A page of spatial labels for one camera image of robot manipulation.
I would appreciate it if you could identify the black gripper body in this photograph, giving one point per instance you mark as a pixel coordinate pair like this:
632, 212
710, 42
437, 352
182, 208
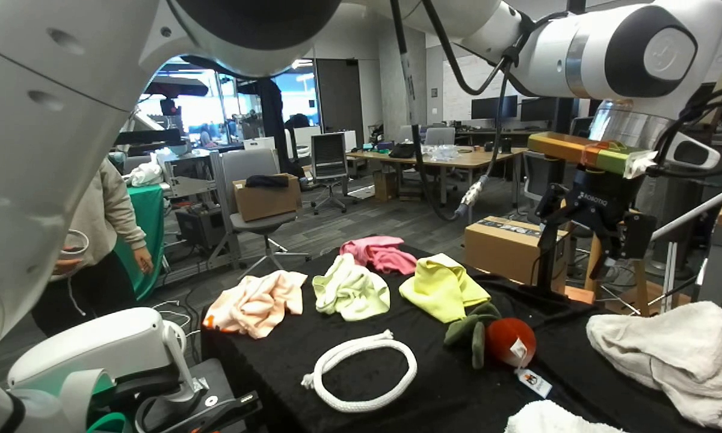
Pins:
594, 200

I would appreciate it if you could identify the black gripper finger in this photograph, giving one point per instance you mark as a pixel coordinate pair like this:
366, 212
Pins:
638, 231
550, 212

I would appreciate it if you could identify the large white terry towel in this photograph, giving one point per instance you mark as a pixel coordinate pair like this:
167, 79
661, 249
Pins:
683, 352

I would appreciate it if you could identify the yellow cloth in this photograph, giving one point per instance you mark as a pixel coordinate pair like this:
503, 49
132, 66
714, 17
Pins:
442, 287

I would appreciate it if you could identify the white VR controller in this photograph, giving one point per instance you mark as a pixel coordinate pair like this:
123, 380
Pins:
73, 243

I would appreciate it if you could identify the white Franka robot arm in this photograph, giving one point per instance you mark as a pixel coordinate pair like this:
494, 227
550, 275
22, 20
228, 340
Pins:
57, 121

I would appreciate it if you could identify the person's left hand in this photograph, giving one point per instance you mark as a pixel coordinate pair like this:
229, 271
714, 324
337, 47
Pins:
142, 260

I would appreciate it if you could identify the black vertical pole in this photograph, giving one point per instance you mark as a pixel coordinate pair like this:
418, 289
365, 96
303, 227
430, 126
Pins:
550, 268

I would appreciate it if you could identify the brown cardboard box black tape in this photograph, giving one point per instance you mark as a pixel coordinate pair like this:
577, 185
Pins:
496, 249

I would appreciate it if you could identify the black computer monitor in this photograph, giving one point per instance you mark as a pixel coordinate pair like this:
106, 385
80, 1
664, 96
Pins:
490, 109
538, 109

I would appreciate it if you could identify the red plush toy green leaves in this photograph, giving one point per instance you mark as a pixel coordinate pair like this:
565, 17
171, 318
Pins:
510, 340

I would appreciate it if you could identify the pink cloth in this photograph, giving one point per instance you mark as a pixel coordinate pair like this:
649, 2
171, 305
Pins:
381, 255

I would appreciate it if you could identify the black table cloth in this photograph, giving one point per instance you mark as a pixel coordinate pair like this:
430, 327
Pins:
424, 385

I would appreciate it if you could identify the light green cloth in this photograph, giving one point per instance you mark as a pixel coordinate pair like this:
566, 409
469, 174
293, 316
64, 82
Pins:
349, 289

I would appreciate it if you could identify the black mesh chair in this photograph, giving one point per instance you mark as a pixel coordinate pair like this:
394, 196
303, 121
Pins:
328, 156

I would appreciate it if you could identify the small brown carton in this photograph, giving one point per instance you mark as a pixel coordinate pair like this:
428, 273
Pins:
265, 198

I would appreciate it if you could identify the grey office chair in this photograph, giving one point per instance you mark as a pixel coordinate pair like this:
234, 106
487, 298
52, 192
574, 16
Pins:
256, 231

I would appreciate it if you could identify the black draped stand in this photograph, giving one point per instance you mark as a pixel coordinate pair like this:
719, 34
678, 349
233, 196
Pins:
269, 121

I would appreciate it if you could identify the peach cloth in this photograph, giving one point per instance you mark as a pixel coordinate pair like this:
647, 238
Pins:
256, 304

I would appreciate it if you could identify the black utility cart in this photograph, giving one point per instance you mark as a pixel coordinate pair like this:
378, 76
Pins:
193, 208

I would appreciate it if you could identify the white crumpled bag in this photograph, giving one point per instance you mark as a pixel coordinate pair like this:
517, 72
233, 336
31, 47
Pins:
141, 172

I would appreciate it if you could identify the person in beige hoodie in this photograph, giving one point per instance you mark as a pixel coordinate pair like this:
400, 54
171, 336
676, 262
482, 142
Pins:
104, 208

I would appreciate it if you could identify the teal green sheet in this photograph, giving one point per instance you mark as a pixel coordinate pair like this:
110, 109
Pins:
104, 399

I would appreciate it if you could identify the white metal rail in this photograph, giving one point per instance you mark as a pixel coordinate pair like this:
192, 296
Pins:
683, 214

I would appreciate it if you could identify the multicolour wrist camera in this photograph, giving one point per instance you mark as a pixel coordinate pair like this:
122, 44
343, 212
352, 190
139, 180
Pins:
587, 153

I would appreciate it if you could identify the black bar-shaped camera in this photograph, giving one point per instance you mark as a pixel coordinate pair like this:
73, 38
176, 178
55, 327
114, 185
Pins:
176, 87

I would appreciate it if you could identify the black clamp bracket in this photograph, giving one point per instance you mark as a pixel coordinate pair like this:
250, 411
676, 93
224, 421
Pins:
193, 399

